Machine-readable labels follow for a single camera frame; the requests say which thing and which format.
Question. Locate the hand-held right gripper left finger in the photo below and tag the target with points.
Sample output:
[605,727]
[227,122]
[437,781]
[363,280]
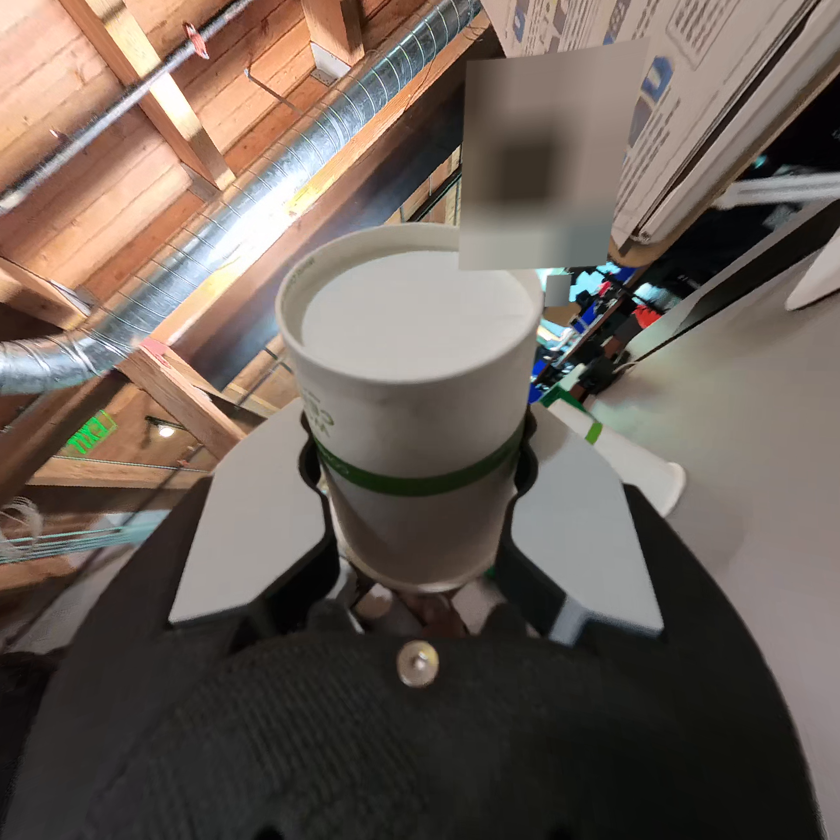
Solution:
[249,525]

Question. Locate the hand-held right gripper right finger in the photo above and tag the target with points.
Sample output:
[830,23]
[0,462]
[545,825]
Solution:
[584,531]

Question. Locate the white paper cup green band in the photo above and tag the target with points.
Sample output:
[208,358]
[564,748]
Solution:
[630,463]
[420,407]

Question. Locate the grey desk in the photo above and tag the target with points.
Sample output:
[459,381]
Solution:
[722,459]

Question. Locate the person's left hand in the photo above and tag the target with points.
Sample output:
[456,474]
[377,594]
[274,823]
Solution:
[433,613]

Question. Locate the green exit sign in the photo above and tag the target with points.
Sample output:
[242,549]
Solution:
[88,433]

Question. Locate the printed instruction sheet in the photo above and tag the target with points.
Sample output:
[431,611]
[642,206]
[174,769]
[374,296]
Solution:
[689,65]

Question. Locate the silver ventilation duct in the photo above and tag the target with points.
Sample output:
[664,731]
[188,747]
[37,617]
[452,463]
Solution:
[262,184]

